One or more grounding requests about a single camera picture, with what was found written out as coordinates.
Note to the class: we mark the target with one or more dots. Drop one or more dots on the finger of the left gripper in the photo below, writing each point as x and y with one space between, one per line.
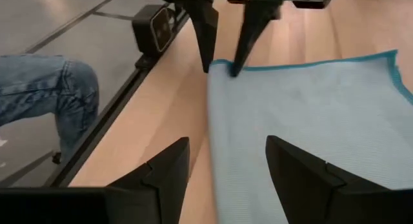
206 33
253 30

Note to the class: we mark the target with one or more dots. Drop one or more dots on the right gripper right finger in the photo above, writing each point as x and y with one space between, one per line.
303 185

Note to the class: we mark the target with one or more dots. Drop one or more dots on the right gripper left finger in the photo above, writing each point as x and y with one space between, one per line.
167 179

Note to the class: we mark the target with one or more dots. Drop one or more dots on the blue teal-edged microfiber towel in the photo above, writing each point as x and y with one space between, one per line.
306 120

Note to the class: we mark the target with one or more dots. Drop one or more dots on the person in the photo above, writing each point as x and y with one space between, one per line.
48 85

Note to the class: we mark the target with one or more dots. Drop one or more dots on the dark grey box bracket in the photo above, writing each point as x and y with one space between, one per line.
151 30

